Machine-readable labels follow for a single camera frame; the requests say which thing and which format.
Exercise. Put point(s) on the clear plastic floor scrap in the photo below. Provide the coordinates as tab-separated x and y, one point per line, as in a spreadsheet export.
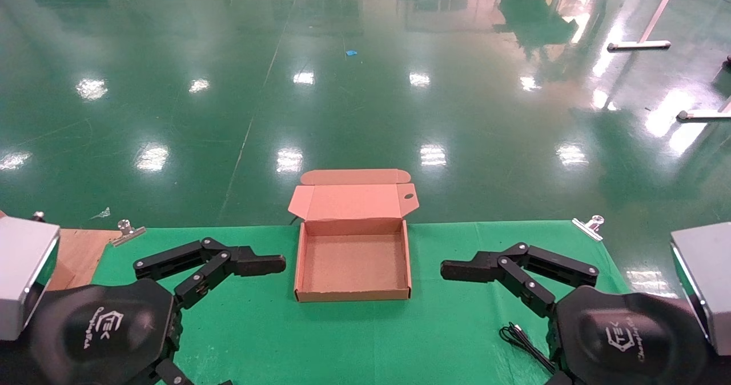
101	213

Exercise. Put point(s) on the white table leg with foot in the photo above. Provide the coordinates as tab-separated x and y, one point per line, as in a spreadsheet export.
705	115
638	45

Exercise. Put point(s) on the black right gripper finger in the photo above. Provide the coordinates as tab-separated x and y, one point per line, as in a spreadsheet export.
474	269
559	380

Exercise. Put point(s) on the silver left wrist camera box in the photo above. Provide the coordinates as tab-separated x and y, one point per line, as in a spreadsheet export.
23	271

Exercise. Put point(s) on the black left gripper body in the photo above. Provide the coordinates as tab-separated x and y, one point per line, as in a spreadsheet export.
97	333

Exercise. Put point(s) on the green cloth mat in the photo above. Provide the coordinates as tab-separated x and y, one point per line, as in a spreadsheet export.
457	328

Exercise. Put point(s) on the open brown cardboard box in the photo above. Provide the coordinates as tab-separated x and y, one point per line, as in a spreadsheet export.
354	265

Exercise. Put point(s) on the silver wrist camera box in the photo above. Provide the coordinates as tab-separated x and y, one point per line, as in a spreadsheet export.
23	271
708	276

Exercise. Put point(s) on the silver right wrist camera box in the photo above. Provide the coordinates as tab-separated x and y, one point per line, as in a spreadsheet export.
708	276

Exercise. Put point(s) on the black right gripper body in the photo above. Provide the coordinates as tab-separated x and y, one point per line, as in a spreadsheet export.
628	339

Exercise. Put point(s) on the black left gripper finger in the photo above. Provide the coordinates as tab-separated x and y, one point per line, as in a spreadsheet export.
251	262
174	375

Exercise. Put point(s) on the silver metal binder clip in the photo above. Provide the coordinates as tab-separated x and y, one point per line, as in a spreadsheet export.
127	233
589	228

